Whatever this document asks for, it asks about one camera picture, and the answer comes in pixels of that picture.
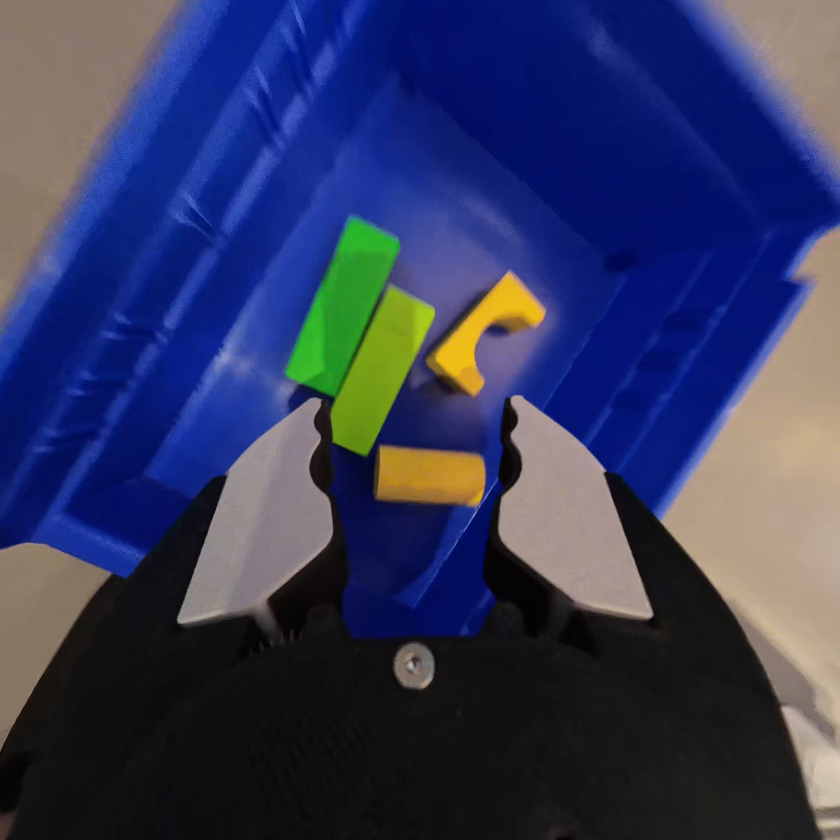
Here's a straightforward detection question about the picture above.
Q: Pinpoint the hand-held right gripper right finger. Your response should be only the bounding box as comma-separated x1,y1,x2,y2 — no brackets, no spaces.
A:
483,397,655,622

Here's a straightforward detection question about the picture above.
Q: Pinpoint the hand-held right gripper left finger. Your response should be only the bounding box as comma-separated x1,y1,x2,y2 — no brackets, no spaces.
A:
178,398,349,627

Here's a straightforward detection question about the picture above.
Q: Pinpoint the yellow cylinder block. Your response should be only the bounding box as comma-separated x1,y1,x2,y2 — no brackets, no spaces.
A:
373,445,488,508

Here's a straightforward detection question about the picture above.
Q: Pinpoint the lime green plank block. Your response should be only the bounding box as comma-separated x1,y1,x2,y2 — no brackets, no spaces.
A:
330,287,437,458

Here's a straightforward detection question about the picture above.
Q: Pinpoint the yellow arch block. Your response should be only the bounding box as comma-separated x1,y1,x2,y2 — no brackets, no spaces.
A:
426,271,548,397

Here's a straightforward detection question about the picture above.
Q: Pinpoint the blue plastic bin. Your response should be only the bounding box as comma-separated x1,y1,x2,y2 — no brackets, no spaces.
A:
0,0,840,640

